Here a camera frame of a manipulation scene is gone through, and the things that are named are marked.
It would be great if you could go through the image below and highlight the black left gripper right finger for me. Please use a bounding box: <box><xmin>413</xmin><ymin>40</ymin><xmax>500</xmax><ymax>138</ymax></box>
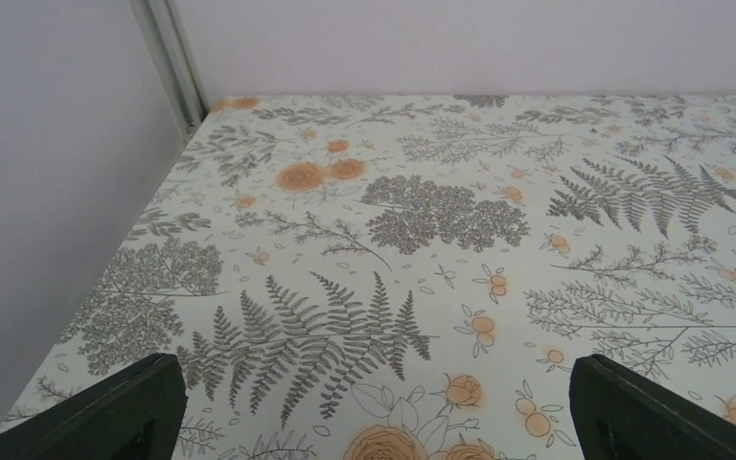
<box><xmin>569</xmin><ymin>354</ymin><xmax>736</xmax><ymax>460</ymax></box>

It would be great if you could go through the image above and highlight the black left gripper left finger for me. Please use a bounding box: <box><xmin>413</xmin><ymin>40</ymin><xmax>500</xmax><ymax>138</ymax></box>
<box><xmin>0</xmin><ymin>354</ymin><xmax>188</xmax><ymax>459</ymax></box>

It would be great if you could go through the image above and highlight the floral table cover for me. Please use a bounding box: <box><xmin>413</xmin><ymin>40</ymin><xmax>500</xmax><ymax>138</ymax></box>
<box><xmin>2</xmin><ymin>96</ymin><xmax>736</xmax><ymax>459</ymax></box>

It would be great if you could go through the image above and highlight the aluminium frame corner post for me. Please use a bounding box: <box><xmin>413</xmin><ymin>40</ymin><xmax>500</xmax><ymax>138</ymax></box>
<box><xmin>129</xmin><ymin>0</ymin><xmax>209</xmax><ymax>145</ymax></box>

